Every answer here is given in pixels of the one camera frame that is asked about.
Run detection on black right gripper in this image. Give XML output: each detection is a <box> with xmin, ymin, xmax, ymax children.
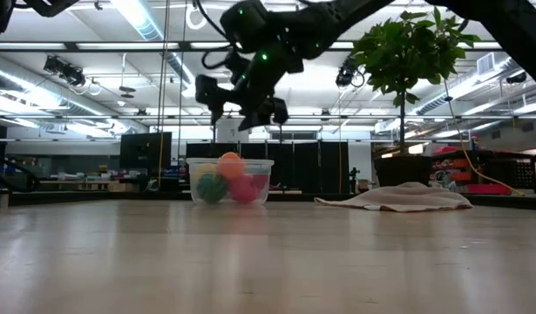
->
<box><xmin>195</xmin><ymin>43</ymin><xmax>303</xmax><ymax>132</ymax></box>

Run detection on orange toy orange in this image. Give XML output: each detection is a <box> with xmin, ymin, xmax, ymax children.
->
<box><xmin>216</xmin><ymin>151</ymin><xmax>247</xmax><ymax>181</ymax></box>

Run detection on red toy bell pepper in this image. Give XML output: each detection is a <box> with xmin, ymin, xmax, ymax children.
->
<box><xmin>251</xmin><ymin>173</ymin><xmax>270</xmax><ymax>192</ymax></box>

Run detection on green striped toy watermelon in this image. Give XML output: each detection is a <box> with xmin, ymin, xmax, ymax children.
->
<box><xmin>196</xmin><ymin>173</ymin><xmax>229</xmax><ymax>204</ymax></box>

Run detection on clear plastic tupperware container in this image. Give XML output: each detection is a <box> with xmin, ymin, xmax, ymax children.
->
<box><xmin>186</xmin><ymin>157</ymin><xmax>275</xmax><ymax>207</ymax></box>

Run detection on black partition panels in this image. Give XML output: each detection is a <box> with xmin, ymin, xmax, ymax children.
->
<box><xmin>186</xmin><ymin>141</ymin><xmax>350</xmax><ymax>195</ymax></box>

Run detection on black monitor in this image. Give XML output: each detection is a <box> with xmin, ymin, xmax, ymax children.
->
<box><xmin>119</xmin><ymin>132</ymin><xmax>173</xmax><ymax>172</ymax></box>

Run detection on black ceiling device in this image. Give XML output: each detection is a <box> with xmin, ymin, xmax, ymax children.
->
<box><xmin>43</xmin><ymin>55</ymin><xmax>86</xmax><ymax>87</ymax></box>
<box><xmin>336</xmin><ymin>56</ymin><xmax>365</xmax><ymax>89</ymax></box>

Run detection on small black stand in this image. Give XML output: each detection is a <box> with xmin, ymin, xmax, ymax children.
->
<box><xmin>348</xmin><ymin>167</ymin><xmax>361</xmax><ymax>195</ymax></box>

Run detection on cluttered background bench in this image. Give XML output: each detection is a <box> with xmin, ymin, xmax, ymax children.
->
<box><xmin>31</xmin><ymin>164</ymin><xmax>158</xmax><ymax>194</ymax></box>

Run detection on green plant in black pot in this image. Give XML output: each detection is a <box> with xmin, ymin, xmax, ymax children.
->
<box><xmin>349</xmin><ymin>6</ymin><xmax>482</xmax><ymax>188</ymax></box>

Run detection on beige cloth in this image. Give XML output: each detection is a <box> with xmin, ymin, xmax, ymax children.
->
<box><xmin>313</xmin><ymin>181</ymin><xmax>474</xmax><ymax>214</ymax></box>

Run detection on red bin storage shelf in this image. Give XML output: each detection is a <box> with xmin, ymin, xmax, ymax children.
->
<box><xmin>431</xmin><ymin>147</ymin><xmax>536</xmax><ymax>196</ymax></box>

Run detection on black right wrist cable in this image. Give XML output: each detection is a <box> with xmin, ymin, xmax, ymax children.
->
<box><xmin>192</xmin><ymin>0</ymin><xmax>234</xmax><ymax>71</ymax></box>

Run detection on yellow hanging cord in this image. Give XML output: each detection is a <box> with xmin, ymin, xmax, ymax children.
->
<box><xmin>157</xmin><ymin>0</ymin><xmax>171</xmax><ymax>189</ymax></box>

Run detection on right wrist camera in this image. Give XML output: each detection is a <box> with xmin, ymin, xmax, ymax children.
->
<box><xmin>219</xmin><ymin>0</ymin><xmax>269</xmax><ymax>54</ymax></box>

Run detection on yellow curved cable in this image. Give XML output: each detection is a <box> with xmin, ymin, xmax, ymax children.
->
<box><xmin>443</xmin><ymin>78</ymin><xmax>526</xmax><ymax>197</ymax></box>

